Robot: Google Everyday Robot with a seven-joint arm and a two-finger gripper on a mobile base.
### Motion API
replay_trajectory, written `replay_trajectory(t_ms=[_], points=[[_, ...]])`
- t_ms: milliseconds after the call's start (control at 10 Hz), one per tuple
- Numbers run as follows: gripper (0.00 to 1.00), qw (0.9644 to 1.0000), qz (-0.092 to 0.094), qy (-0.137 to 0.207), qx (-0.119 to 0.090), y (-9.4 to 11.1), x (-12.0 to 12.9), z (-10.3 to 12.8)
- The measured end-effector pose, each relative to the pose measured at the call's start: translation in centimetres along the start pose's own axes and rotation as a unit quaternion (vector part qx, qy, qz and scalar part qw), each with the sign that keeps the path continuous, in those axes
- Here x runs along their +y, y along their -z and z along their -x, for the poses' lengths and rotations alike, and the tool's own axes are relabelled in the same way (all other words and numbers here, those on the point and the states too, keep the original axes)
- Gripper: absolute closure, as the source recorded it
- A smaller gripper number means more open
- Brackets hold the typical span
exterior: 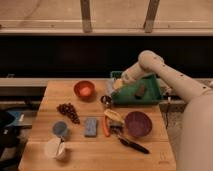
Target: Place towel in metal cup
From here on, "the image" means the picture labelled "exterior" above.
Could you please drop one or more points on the bunch of dark grapes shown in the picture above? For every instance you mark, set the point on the bunch of dark grapes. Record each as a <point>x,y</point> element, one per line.
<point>68,110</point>

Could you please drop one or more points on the orange bowl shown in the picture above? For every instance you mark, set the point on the orange bowl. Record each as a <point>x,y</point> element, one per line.
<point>81,84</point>

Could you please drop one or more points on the small grey metal object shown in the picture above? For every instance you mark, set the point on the small grey metal object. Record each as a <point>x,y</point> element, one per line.
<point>115,127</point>

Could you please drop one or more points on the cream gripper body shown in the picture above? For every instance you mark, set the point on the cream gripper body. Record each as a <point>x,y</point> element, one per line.
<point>118,84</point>

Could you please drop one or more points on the black handled knife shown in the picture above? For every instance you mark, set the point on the black handled knife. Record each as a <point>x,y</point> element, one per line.
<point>133,145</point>

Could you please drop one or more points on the dark bag at left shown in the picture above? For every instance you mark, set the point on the dark bag at left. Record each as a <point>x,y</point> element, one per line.
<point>8,131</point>

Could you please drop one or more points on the orange carrot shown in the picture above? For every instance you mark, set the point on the orange carrot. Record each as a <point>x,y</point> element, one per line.
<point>105,127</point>

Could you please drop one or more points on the yellow banana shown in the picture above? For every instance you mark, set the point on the yellow banana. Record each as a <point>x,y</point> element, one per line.
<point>113,115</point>

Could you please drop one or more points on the green plastic bin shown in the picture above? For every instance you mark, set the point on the green plastic bin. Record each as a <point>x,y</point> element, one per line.
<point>145,91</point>

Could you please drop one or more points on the orange ball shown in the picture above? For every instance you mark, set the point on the orange ball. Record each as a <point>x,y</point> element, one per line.
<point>86,91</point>

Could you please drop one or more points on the white towel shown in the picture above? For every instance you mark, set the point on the white towel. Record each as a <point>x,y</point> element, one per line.
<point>110,87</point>

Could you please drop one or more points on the small metal cup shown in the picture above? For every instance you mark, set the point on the small metal cup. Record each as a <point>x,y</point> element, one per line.
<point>106,101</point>

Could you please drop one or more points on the dark brown block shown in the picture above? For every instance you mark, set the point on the dark brown block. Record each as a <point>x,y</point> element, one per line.
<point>140,91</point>

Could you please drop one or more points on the white mug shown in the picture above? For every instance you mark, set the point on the white mug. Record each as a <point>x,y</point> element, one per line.
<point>55,149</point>

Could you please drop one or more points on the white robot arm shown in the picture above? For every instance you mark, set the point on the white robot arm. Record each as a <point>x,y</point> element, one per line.
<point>196,143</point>

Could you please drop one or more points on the blue sponge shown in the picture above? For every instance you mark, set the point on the blue sponge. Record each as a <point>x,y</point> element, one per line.
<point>90,127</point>

